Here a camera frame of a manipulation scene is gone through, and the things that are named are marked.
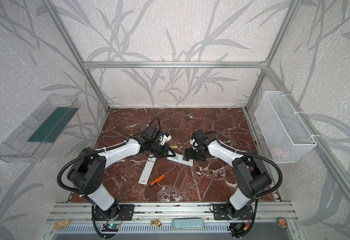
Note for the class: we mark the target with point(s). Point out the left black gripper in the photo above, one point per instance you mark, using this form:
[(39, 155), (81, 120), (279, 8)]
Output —
[(165, 150)]

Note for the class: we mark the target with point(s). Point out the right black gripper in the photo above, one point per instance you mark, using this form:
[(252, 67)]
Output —
[(191, 153)]

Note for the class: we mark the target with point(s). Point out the white remote control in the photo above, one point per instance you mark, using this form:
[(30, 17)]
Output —
[(180, 159), (145, 176)]

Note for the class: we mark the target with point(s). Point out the orange handled screwdriver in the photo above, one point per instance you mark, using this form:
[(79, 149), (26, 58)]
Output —
[(159, 179)]

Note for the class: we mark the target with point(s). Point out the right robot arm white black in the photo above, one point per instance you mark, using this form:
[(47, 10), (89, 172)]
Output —
[(250, 171)]

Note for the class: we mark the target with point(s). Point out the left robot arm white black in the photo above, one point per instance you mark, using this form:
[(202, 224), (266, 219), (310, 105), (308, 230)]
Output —
[(87, 171)]

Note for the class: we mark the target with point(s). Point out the pink object in basket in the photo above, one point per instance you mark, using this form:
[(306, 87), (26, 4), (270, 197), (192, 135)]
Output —
[(279, 154)]

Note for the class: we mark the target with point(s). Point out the left green led controller board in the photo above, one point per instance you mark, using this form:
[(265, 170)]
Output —
[(107, 228)]

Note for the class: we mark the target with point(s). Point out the round orange black badge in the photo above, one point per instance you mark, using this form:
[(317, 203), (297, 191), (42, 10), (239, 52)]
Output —
[(282, 223)]

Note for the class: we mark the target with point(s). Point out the tan circuit board piece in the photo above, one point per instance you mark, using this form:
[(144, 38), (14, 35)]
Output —
[(61, 224)]

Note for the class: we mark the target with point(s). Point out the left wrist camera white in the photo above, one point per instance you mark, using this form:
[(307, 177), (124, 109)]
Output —
[(164, 138)]

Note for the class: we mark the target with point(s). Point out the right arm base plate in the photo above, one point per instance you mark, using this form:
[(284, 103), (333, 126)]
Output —
[(223, 211)]

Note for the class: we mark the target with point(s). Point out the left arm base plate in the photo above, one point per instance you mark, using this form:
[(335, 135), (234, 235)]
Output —
[(114, 213)]

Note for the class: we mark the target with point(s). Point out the grey rectangular box on rail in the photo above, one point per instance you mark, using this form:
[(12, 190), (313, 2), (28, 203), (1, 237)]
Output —
[(187, 223)]

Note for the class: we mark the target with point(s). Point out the white wire mesh basket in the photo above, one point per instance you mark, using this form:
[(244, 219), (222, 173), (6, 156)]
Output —
[(282, 126)]

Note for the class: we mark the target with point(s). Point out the clear plastic wall shelf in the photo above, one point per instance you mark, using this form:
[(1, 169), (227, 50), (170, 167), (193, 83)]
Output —
[(31, 141)]

